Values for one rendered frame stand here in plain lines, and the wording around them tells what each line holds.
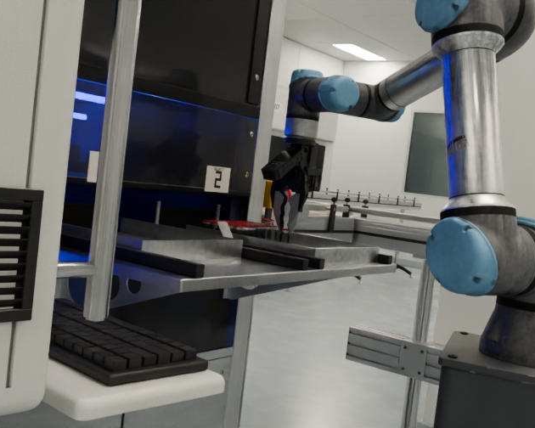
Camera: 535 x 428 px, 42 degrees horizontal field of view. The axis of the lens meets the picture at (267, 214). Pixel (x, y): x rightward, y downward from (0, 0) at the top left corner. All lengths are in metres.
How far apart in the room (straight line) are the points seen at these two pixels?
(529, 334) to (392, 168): 9.24
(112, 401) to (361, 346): 1.84
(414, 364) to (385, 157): 8.16
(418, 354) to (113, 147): 1.84
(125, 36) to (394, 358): 1.91
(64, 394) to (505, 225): 0.68
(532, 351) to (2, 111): 0.88
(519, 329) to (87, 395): 0.72
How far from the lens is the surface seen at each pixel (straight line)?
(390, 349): 2.45
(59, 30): 0.65
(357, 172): 10.64
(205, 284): 1.05
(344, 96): 1.47
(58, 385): 0.76
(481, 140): 1.13
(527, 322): 1.20
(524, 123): 2.90
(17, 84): 0.63
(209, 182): 1.63
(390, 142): 10.44
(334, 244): 1.61
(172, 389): 0.78
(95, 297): 0.70
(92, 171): 1.39
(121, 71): 0.69
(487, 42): 1.19
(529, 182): 2.87
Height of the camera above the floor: 1.04
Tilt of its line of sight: 3 degrees down
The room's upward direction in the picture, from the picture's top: 7 degrees clockwise
